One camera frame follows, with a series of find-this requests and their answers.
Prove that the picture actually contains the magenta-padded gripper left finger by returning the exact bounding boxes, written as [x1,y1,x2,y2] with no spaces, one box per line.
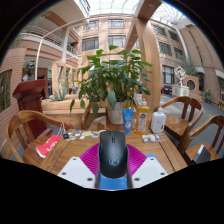
[57,143,101,190]

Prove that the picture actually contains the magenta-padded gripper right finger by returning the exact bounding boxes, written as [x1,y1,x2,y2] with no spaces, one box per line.
[125,143,169,190]

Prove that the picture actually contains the black computer mouse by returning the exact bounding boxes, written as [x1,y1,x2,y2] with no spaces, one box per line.
[98,129,129,179]

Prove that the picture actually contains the white packets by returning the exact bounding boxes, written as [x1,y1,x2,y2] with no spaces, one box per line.
[141,133,166,144]

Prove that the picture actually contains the red and white bag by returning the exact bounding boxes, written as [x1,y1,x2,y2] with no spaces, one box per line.
[35,123,66,159]

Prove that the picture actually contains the white pump bottle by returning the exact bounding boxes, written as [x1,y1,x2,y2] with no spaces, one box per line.
[150,102,167,134]

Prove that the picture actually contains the yellow liquid bottle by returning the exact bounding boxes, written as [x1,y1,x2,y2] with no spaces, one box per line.
[135,98,152,136]

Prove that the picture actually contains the blue tube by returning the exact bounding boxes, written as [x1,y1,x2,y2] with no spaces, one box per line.
[121,108,134,136]

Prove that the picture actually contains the black flat box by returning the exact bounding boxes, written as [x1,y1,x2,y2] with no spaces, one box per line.
[192,143,212,164]

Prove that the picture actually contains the long wooden planter box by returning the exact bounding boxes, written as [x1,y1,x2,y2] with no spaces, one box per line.
[41,98,84,116]

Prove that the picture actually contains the white geometric sculpture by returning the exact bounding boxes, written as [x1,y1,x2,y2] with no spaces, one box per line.
[171,65,190,98]

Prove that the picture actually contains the yellow flowering potted plant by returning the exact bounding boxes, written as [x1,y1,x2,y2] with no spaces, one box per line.
[203,88,214,104]

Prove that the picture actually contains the green plant in white pot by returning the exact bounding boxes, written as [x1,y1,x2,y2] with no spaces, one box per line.
[69,44,154,125]

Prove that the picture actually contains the dark bust statue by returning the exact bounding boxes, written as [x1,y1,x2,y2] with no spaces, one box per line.
[21,59,36,83]

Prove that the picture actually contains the dark red wooden pedestal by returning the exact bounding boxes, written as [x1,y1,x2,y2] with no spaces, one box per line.
[12,79,48,139]

